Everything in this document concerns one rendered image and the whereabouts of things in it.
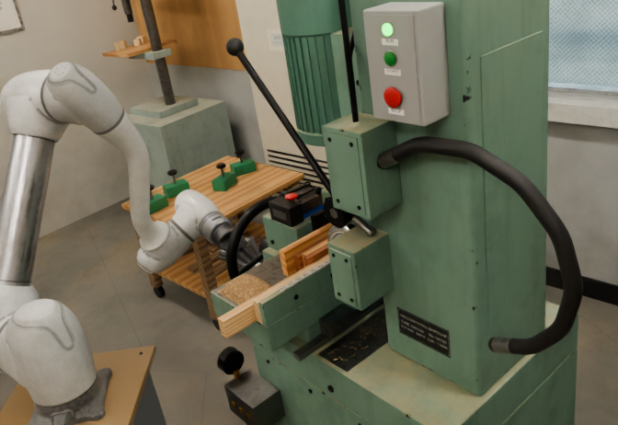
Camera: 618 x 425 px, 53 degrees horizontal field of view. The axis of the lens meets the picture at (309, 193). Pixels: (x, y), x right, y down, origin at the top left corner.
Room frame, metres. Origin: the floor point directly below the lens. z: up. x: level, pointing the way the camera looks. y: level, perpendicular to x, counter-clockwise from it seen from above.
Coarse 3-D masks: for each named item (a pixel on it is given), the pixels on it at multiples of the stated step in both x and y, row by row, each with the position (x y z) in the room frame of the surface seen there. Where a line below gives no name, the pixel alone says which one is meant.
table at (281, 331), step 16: (272, 256) 1.33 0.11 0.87; (256, 272) 1.21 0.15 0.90; (272, 272) 1.20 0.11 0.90; (224, 304) 1.12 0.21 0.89; (304, 304) 1.05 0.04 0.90; (320, 304) 1.08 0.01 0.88; (336, 304) 1.10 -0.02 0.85; (288, 320) 1.03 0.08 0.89; (304, 320) 1.05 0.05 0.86; (256, 336) 1.03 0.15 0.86; (272, 336) 1.00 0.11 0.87; (288, 336) 1.02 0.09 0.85
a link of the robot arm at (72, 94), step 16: (64, 64) 1.50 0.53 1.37; (48, 80) 1.48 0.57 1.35; (64, 80) 1.46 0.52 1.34; (80, 80) 1.48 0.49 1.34; (96, 80) 1.52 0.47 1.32; (48, 96) 1.50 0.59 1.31; (64, 96) 1.46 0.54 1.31; (80, 96) 1.47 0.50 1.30; (96, 96) 1.49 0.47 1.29; (112, 96) 1.54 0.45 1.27; (48, 112) 1.52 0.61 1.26; (64, 112) 1.50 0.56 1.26; (80, 112) 1.48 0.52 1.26; (96, 112) 1.49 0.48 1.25; (112, 112) 1.52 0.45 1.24; (96, 128) 1.51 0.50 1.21
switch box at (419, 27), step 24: (408, 24) 0.82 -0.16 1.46; (432, 24) 0.83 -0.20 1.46; (384, 48) 0.86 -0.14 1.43; (408, 48) 0.82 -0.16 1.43; (432, 48) 0.83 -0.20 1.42; (408, 72) 0.83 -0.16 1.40; (432, 72) 0.83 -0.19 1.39; (408, 96) 0.83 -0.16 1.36; (432, 96) 0.82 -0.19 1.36; (408, 120) 0.83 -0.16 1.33; (432, 120) 0.82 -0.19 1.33
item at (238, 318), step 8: (312, 264) 1.14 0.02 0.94; (296, 272) 1.11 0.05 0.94; (272, 288) 1.07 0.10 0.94; (256, 296) 1.05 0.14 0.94; (240, 304) 1.03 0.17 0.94; (248, 304) 1.02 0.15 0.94; (232, 312) 1.01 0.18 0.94; (240, 312) 1.00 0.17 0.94; (248, 312) 1.01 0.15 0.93; (224, 320) 0.98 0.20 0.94; (232, 320) 0.99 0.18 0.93; (240, 320) 1.00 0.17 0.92; (248, 320) 1.01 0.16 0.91; (256, 320) 1.02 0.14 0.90; (224, 328) 0.98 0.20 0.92; (232, 328) 0.99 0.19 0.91; (240, 328) 1.00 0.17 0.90; (224, 336) 0.98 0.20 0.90
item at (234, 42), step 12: (228, 48) 1.20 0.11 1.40; (240, 48) 1.20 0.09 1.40; (240, 60) 1.19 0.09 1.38; (252, 72) 1.17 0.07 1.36; (264, 84) 1.16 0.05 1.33; (264, 96) 1.15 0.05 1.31; (276, 108) 1.13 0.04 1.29; (288, 120) 1.12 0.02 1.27; (300, 144) 1.08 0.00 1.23; (312, 156) 1.07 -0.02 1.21; (324, 180) 1.04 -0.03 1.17; (324, 204) 1.02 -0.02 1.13; (336, 216) 0.99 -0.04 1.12; (348, 216) 0.98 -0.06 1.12; (360, 228) 0.97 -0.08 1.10; (372, 228) 0.96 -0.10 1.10
